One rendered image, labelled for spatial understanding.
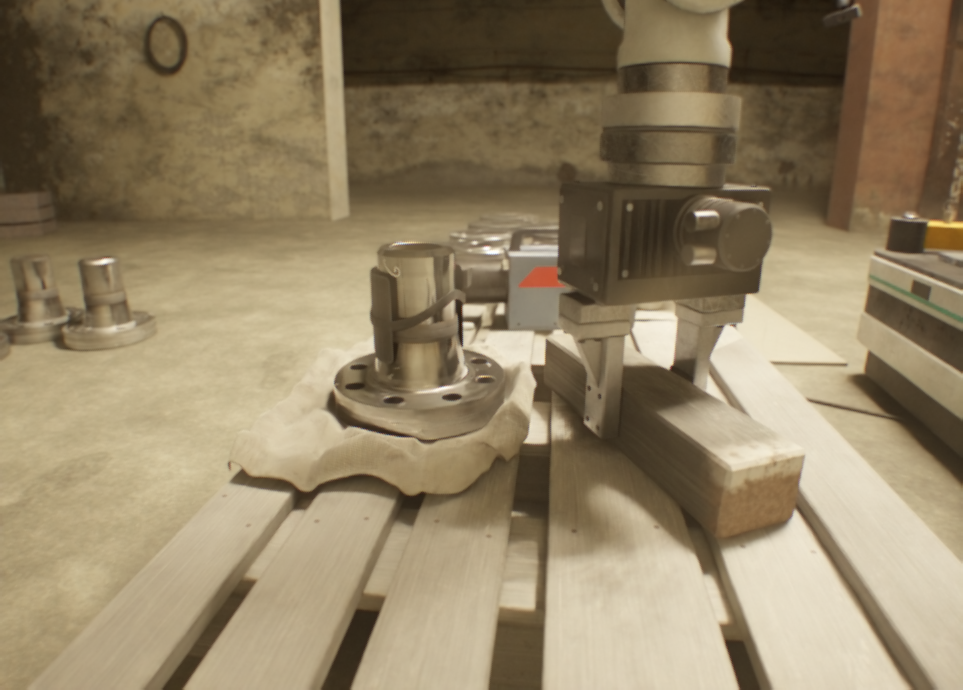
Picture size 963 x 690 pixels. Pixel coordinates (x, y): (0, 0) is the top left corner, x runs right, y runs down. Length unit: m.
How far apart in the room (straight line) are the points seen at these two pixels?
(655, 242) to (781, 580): 0.36
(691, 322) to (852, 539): 0.32
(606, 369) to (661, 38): 0.38
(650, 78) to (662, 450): 0.42
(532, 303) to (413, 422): 0.56
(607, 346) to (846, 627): 0.37
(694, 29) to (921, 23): 4.57
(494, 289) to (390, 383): 0.50
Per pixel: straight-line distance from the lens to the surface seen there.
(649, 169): 0.68
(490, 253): 1.62
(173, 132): 5.48
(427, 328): 0.81
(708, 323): 0.79
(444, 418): 0.79
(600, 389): 0.75
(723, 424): 0.70
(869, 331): 1.55
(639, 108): 0.68
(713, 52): 0.71
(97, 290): 1.95
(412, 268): 0.79
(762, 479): 0.65
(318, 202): 4.89
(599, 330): 0.70
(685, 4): 0.68
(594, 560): 0.61
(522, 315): 1.27
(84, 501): 1.12
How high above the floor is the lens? 0.52
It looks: 17 degrees down
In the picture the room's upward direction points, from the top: straight up
